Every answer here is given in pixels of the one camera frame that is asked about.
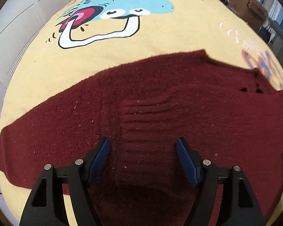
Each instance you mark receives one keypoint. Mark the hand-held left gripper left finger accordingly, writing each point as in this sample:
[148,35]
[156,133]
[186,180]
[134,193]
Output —
[100,160]

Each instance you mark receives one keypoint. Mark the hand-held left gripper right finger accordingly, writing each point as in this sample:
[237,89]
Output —
[185,160]

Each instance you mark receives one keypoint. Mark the maroon knit sweater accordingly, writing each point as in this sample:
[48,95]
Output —
[155,87]

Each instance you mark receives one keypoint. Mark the dark tote bag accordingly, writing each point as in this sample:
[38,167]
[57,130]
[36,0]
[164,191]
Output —
[267,34]

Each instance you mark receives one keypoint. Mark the window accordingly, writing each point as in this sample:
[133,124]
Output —
[280,14]

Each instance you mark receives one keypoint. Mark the wooden dresser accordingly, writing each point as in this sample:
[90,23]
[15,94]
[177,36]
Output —
[247,7]

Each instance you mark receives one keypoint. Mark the yellow cartoon printed bedspread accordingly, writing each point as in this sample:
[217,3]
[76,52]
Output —
[179,33]

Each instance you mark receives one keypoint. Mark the white slatted vent panel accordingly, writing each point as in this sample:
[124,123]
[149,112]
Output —
[26,51]

